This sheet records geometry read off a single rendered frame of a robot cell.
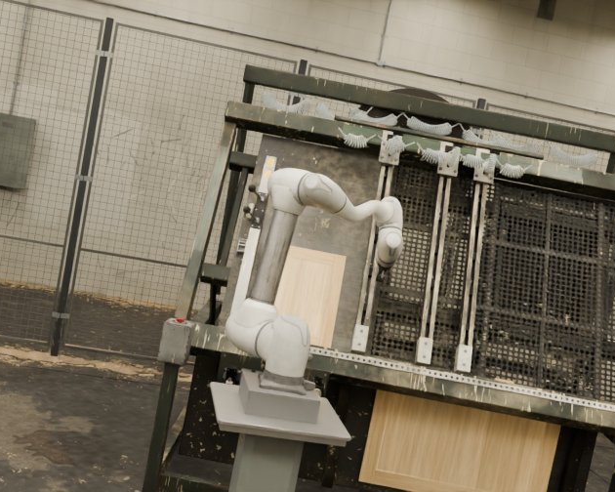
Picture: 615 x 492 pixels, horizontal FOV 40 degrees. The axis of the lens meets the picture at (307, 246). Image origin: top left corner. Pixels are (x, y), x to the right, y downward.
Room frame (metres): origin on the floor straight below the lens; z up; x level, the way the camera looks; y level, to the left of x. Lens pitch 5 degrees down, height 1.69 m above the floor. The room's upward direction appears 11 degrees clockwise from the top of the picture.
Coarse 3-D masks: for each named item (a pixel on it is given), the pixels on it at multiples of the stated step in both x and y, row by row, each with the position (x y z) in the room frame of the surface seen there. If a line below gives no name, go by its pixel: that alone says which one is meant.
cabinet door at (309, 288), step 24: (288, 264) 4.09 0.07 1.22; (312, 264) 4.11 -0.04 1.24; (336, 264) 4.11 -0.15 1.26; (288, 288) 4.03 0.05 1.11; (312, 288) 4.04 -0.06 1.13; (336, 288) 4.05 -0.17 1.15; (288, 312) 3.96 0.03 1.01; (312, 312) 3.98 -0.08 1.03; (336, 312) 3.98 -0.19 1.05; (312, 336) 3.91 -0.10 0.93
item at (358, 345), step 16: (384, 144) 4.38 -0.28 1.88; (384, 160) 4.33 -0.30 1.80; (384, 176) 4.34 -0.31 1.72; (384, 192) 4.32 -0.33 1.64; (368, 240) 4.20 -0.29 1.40; (368, 256) 4.09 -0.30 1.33; (368, 272) 4.05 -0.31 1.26; (368, 288) 4.05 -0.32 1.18; (368, 304) 3.97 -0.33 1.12; (368, 320) 3.92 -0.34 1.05; (352, 336) 3.94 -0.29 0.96
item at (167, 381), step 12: (168, 372) 3.64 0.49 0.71; (168, 384) 3.64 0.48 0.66; (168, 396) 3.64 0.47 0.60; (156, 408) 3.64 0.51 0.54; (168, 408) 3.64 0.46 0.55; (156, 420) 3.64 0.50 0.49; (168, 420) 3.64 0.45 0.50; (156, 432) 3.64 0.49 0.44; (156, 444) 3.64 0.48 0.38; (156, 456) 3.64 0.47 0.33; (156, 468) 3.64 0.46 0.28; (144, 480) 3.64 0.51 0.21; (156, 480) 3.64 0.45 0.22
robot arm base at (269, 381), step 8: (264, 376) 3.25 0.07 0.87; (272, 376) 3.21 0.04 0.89; (280, 376) 3.20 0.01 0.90; (264, 384) 3.18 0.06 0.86; (272, 384) 3.19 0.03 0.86; (280, 384) 3.20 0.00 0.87; (288, 384) 3.20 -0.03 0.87; (296, 384) 3.22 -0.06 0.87; (304, 384) 3.26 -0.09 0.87; (312, 384) 3.27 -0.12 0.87; (296, 392) 3.19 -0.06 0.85; (304, 392) 3.19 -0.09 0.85
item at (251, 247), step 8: (264, 168) 4.33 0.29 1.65; (272, 168) 4.33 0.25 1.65; (264, 176) 4.30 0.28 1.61; (264, 184) 4.28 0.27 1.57; (256, 232) 4.14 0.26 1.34; (248, 240) 4.11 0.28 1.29; (256, 240) 4.11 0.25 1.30; (248, 248) 4.09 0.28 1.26; (256, 248) 4.10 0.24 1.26; (248, 256) 4.07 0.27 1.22; (248, 264) 4.05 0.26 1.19; (240, 272) 4.02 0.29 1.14; (248, 272) 4.02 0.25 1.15; (240, 280) 4.00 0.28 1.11; (248, 280) 4.00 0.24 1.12; (240, 288) 3.98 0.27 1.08; (240, 296) 3.96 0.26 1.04; (232, 304) 3.94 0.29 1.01; (240, 304) 3.94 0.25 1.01; (232, 312) 3.91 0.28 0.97
